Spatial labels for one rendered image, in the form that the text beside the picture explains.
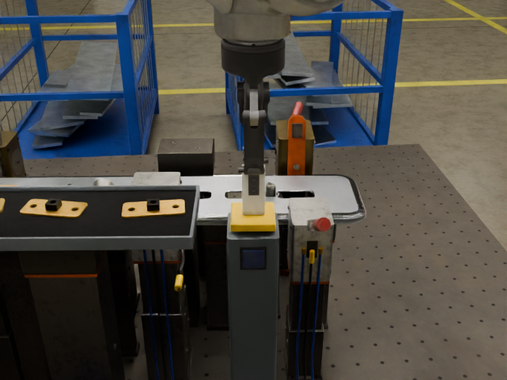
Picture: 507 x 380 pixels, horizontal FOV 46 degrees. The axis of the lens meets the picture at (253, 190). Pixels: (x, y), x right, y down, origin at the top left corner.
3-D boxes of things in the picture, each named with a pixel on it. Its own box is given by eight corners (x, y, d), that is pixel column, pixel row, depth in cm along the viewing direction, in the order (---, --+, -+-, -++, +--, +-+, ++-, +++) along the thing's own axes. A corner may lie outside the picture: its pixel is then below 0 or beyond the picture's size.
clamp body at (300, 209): (318, 351, 121) (328, 197, 104) (324, 396, 111) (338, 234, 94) (282, 351, 121) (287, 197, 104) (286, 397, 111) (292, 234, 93)
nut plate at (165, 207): (184, 200, 83) (183, 193, 82) (185, 214, 80) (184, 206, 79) (123, 204, 82) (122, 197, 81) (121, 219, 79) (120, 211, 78)
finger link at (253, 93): (263, 71, 70) (265, 84, 65) (263, 112, 72) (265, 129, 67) (243, 71, 70) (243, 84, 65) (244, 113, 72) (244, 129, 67)
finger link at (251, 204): (265, 166, 77) (265, 169, 76) (264, 212, 80) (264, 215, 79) (241, 166, 77) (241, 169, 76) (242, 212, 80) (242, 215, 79)
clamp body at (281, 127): (304, 244, 156) (310, 114, 138) (308, 277, 143) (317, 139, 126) (271, 244, 155) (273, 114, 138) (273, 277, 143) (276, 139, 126)
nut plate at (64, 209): (89, 204, 82) (87, 197, 81) (78, 219, 79) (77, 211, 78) (32, 200, 83) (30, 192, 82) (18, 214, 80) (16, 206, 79)
